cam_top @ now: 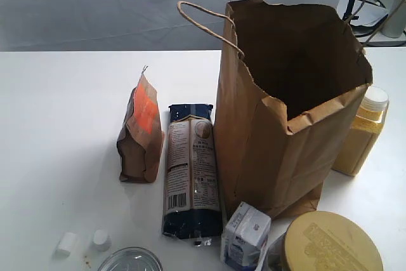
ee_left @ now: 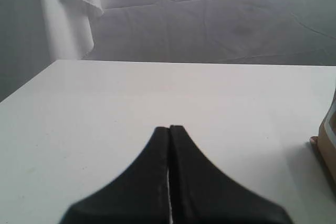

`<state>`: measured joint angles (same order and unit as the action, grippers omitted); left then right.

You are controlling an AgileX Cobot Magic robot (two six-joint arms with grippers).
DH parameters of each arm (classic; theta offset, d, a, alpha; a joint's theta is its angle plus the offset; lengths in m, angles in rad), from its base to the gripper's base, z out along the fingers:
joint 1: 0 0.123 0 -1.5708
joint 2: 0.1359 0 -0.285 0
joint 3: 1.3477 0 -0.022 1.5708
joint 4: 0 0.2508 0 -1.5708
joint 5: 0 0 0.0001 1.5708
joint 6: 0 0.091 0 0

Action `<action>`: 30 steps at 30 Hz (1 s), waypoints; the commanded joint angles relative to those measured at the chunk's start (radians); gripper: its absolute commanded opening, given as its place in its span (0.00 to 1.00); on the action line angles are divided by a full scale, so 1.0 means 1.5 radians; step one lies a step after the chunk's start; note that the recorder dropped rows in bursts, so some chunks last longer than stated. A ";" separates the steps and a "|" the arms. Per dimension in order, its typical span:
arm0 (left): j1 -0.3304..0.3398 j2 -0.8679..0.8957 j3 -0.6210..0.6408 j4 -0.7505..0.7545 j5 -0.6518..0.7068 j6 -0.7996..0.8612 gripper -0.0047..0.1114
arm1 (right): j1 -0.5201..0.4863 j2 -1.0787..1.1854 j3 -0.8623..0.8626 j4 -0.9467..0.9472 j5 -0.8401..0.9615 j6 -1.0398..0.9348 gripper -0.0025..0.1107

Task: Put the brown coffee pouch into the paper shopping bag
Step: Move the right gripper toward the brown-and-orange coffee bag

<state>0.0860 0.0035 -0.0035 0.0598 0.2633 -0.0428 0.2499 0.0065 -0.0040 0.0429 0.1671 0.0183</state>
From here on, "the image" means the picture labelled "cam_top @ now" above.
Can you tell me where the small brown orange pouch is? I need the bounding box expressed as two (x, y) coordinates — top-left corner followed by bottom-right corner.
(116, 66), (164, 183)

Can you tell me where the large brown paper bag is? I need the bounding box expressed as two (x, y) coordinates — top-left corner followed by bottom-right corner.
(214, 0), (373, 217)

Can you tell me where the dark blue pasta packet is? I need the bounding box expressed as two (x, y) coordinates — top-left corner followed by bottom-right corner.
(162, 103), (223, 246)

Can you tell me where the white blue milk carton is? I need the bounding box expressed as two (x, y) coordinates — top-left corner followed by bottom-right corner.
(220, 202), (272, 270)

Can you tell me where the small white cap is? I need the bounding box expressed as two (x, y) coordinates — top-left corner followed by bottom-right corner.
(92, 229), (112, 252)

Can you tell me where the yellow grain plastic bottle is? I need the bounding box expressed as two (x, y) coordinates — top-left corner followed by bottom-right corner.
(332, 86), (389, 176)

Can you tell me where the jar with gold lid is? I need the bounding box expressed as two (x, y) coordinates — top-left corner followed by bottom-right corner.
(262, 211), (384, 271)

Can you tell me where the small white cylinder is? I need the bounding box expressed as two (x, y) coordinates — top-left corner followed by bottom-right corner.
(55, 232), (78, 256)

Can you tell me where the grey backdrop cloth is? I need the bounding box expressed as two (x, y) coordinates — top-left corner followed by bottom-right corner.
(0, 0), (355, 52)

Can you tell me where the white round base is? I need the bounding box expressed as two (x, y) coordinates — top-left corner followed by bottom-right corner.
(336, 0), (388, 27)

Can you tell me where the white cylinder container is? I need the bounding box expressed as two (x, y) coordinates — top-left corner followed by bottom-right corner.
(381, 0), (405, 38)

